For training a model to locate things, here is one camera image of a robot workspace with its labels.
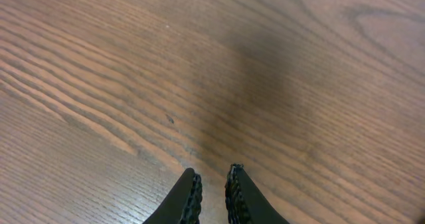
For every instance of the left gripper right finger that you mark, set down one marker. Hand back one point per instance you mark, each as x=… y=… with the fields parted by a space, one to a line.
x=245 y=203

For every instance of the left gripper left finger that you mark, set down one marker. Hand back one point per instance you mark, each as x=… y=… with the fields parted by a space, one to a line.
x=182 y=205

